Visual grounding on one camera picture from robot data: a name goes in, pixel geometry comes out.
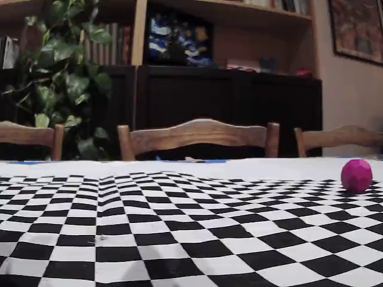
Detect black white checkered mat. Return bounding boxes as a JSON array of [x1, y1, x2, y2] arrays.
[[0, 158, 383, 287]]

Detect framed wall picture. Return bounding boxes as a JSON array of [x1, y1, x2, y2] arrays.
[[328, 0, 383, 66]]

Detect pink faceted ball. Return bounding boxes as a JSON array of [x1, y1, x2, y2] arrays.
[[341, 158, 373, 194]]

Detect starry night picture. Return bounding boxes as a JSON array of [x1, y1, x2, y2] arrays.
[[143, 10, 215, 67]]

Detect white pink flat box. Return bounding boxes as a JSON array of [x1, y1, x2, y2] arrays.
[[226, 58, 261, 72]]

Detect pale upright book row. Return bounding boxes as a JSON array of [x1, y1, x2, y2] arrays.
[[83, 23, 133, 66]]

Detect green leafy plant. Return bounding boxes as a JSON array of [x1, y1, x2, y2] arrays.
[[0, 0, 114, 161]]

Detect small blue box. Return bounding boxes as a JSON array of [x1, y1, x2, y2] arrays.
[[259, 56, 279, 72]]

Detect brown wooden chair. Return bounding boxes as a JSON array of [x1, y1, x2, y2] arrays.
[[0, 120, 65, 161], [117, 118, 281, 162], [294, 124, 383, 158]]

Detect light wooden bookshelf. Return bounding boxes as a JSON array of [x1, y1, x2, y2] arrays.
[[0, 0, 320, 78]]

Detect dark wooden cabinet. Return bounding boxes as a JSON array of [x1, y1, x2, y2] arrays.
[[0, 65, 323, 161]]

